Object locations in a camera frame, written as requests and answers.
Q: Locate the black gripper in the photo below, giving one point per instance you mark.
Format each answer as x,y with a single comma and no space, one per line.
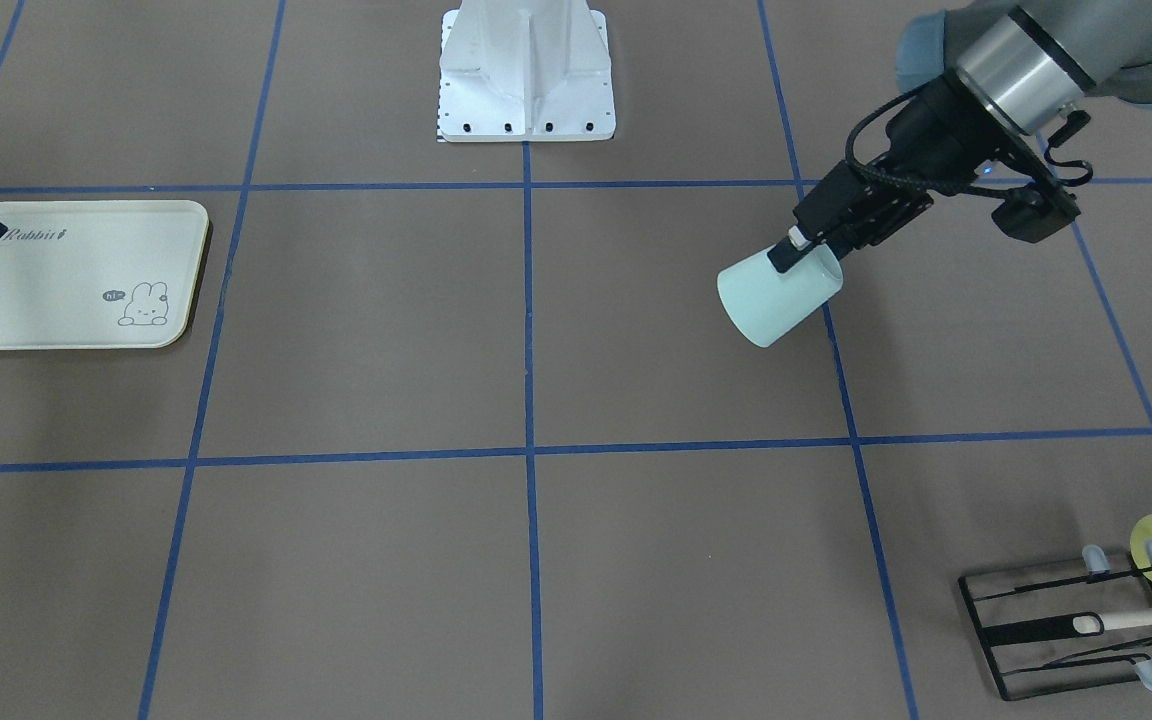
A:
926,128

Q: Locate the light green cup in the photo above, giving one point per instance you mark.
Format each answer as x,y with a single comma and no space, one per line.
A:
765,305

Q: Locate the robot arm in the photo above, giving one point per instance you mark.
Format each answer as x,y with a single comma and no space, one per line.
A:
976,83

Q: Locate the cream rabbit tray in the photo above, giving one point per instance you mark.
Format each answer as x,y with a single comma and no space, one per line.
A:
104,274

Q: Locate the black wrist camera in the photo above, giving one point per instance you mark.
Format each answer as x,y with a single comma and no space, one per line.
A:
1042,207

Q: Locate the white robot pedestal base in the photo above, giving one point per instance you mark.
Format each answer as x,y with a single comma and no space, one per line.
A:
525,71

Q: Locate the black wire cup rack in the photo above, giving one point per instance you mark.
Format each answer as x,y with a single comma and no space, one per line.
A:
1021,621

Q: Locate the wooden rack handle rod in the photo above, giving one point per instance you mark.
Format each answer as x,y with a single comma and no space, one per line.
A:
1094,623

